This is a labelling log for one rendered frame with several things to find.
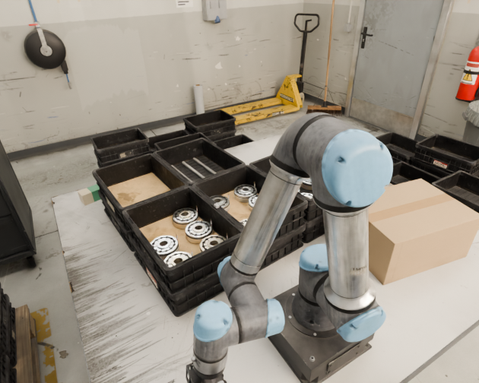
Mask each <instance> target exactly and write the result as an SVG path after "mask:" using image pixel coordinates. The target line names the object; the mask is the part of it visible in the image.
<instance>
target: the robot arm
mask: <svg viewBox="0 0 479 383"><path fill-rule="evenodd" d="M269 162H270V164H271V168H270V170H269V173H268V175H267V177H266V180H265V182H264V184H263V186H262V189H261V191H260V193H259V196H258V197H257V200H256V202H255V204H254V206H253V209H252V211H251V213H250V215H249V218H248V220H247V222H246V225H245V226H244V229H243V231H242V233H241V236H240V238H239V240H238V243H237V244H236V247H235V249H234V251H233V254H232V256H229V257H227V258H225V259H224V260H223V261H222V262H221V263H220V264H219V265H218V268H217V273H218V276H219V279H220V284H221V285H222V287H223V288H224V291H225V293H226V294H227V298H228V300H229V302H230V305H231V307H229V306H228V305H227V304H226V303H224V302H221V301H215V300H209V301H207V302H204V303H202V304H201V305H200V306H199V307H198V309H197V310H196V313H195V320H194V324H193V333H194V337H193V357H192V358H191V361H192V363H190V364H188V365H186V381H187V383H227V381H226V380H224V374H223V371H224V369H225V365H226V363H227V354H228V347H231V346H234V345H237V344H240V343H245V342H249V341H252V340H258V339H261V338H267V337H269V336H271V335H274V334H279V333H281V332H282V331H283V329H284V312H283V309H282V307H281V304H280V303H279V301H277V300H276V299H264V298H263V296H262V294H261V292H260V291H259V288H258V287H257V285H256V283H255V277H256V275H257V273H258V272H259V269H260V267H261V266H262V263H263V261H264V260H265V257H266V255H267V254H268V251H269V249H270V247H271V244H272V243H273V241H274V238H275V236H276V235H277V233H278V230H279V229H280V227H281V224H282V223H283V221H284V218H285V217H286V215H287V212H288V211H289V209H290V206H291V205H292V203H293V200H294V198H295V197H296V195H297V192H298V191H299V189H300V186H301V185H302V183H303V181H305V180H307V179H311V183H312V195H313V200H314V202H315V203H316V205H317V206H318V207H320V208H321V209H322V212H323V220H324V228H325V243H326V245H325V244H316V245H311V246H309V247H307V248H305V249H304V250H303V251H302V252H301V254H300V260H299V266H300V268H299V289H298V290H297V293H296V294H295V296H294V298H293V301H292V313H293V316H294V317H295V319H296V320H297V321H298V322H299V323H300V324H301V325H302V326H304V327H305V328H308V329H310V330H313V331H329V330H331V329H333V328H335V329H336V330H337V332H338V333H339V334H340V335H341V336H342V338H343V339H344V340H346V341H347V342H357V341H360V340H363V339H365V338H367V337H369V336H370V335H372V334H373V333H375V332H376V331H377V330H378V329H379V328H380V327H381V326H382V325H383V323H384V322H385V319H386V313H385V311H384V310H383V307H382V306H380V305H379V304H378V303H377V301H376V288H375V285H374V282H373V281H372V280H371V279H370V278H369V207H371V206H372V205H373V204H374V203H375V201H376V200H377V199H379V198H380V197H381V196H382V194H383V193H384V192H385V189H384V187H385V185H389V183H390V181H391V178H392V171H393V163H392V157H391V154H390V153H389V150H388V148H387V147H386V146H385V145H384V144H383V143H382V142H381V141H379V140H377V139H376V138H375V137H374V136H372V135H371V134H370V133H368V132H366V131H363V130H360V129H358V128H355V127H354V126H352V125H349V124H347V123H346V122H343V121H341V120H340V119H337V118H336V117H334V116H332V115H330V114H328V113H324V112H312V113H310V114H307V115H304V116H302V117H300V118H298V119H297V120H296V121H295V122H293V123H292V124H291V125H290V126H289V127H288V128H287V129H286V131H285V132H284V133H283V134H282V135H281V137H280V139H279V141H278V142H277V144H276V146H275V148H274V150H273V152H272V155H271V157H270V159H269ZM189 367H190V369H189ZM188 375H189V378H188Z"/></svg>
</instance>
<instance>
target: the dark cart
mask: <svg viewBox="0 0 479 383"><path fill-rule="evenodd" d="M35 254H36V243H35V235H34V229H33V217H32V210H31V208H30V205H29V204H28V201H27V199H26V197H25V194H24V192H23V189H22V187H21V185H20V183H19V181H18V179H17V176H16V174H15V172H14V169H13V167H12V165H11V162H10V160H9V159H8V155H7V154H6V152H5V149H4V147H3V145H2V142H1V140H0V266H2V265H4V264H8V263H11V262H13V261H17V260H20V259H22V258H27V262H29V264H30V266H31V267H33V266H36V262H35V258H34V257H33V255H35Z"/></svg>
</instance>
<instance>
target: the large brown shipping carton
mask: <svg viewBox="0 0 479 383"><path fill-rule="evenodd" d="M384 189H385V192H384V193H383V194H382V196H381V197H380V198H379V199H377V200H376V201H375V203H374V204H373V205H372V206H371V207H369V271H370V272H371V273H372V274H373V275H374V276H375V278H376V279H377V280H378V281H379V282H380V283H381V284H382V285H383V286H384V285H386V284H388V283H392V282H395V281H397V280H401V279H404V278H406V277H409V276H412V275H415V274H419V273H421V272H424V271H428V270H429V269H432V268H435V267H439V266H441V265H444V264H448V263H450V262H452V261H456V260H458V259H461V258H465V257H466V256H467V254H468V251H469V249H470V247H471V244H472V242H473V241H474V237H475V236H476V234H477V231H478V229H479V213H477V212H476V211H474V210H472V209H471V208H469V207H467V206H466V205H464V204H463V203H461V202H459V201H457V200H455V199H454V198H452V197H451V196H449V195H447V194H446V193H445V192H443V191H441V190H439V189H438V188H436V187H434V186H433V185H431V184H430V183H428V182H426V181H424V180H422V179H416V180H413V181H410V182H404V183H401V184H397V185H392V186H389V187H385V188H384Z"/></svg>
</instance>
